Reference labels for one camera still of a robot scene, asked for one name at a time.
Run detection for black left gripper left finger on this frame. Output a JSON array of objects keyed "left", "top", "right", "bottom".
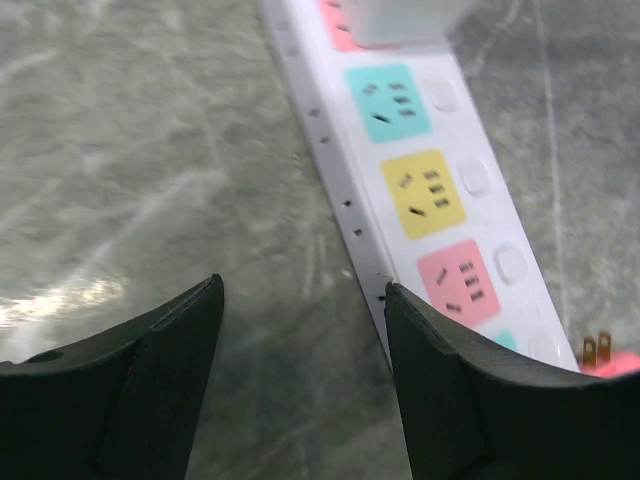
[{"left": 1, "top": 275, "right": 224, "bottom": 479}]

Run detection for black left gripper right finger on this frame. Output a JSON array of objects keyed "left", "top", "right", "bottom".
[{"left": 384, "top": 284, "right": 639, "bottom": 479}]

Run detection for white power strip colourful sockets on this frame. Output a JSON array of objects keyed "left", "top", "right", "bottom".
[{"left": 260, "top": 1, "right": 577, "bottom": 370}]

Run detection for white usb charger plug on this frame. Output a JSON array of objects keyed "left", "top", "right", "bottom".
[{"left": 341, "top": 0, "right": 476, "bottom": 48}]

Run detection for pink charger plug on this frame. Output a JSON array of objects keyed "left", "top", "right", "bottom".
[{"left": 579, "top": 331, "right": 640, "bottom": 378}]

